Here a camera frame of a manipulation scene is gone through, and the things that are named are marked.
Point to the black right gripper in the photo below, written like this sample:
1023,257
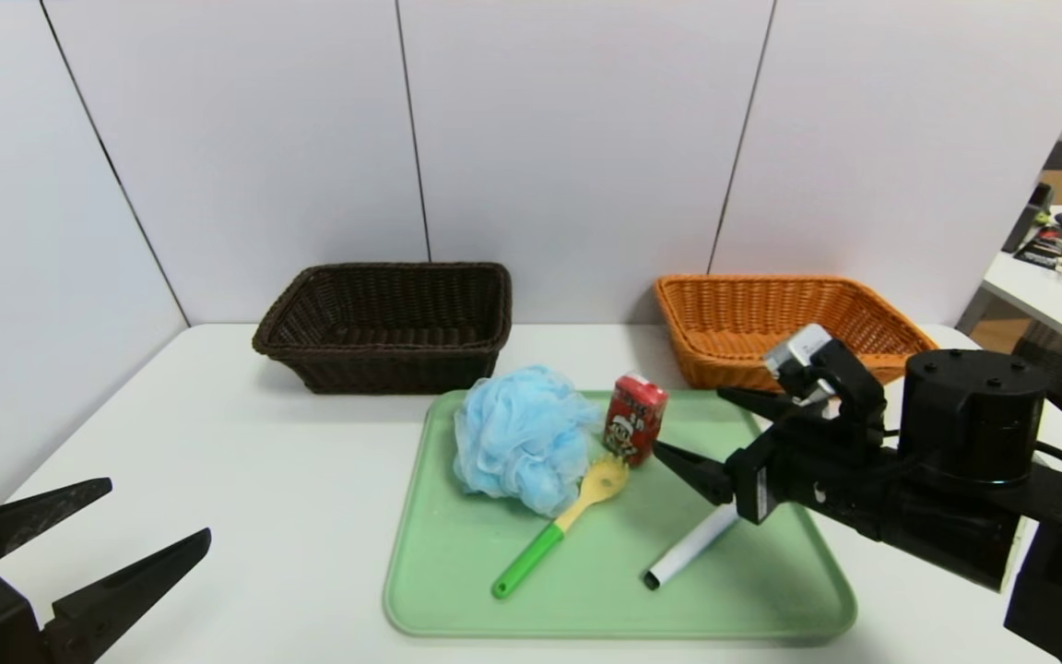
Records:
755,481

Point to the white marker pen black cap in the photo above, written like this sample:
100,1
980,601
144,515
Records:
683,551

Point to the blue mesh bath sponge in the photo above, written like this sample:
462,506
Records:
522,433

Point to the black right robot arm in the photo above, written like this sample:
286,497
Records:
969,415

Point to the orange wicker basket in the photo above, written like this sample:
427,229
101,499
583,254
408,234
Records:
725,355

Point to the dark brown wicker basket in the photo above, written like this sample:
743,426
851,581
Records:
383,364

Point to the light green plastic tray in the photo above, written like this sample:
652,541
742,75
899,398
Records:
586,599

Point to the white side table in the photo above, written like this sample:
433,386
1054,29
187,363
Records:
1047,297

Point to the black printed packet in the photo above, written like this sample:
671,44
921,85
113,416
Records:
1040,249

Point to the black stand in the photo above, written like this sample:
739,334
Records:
1031,210

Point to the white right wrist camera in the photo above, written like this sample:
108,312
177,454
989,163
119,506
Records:
798,349

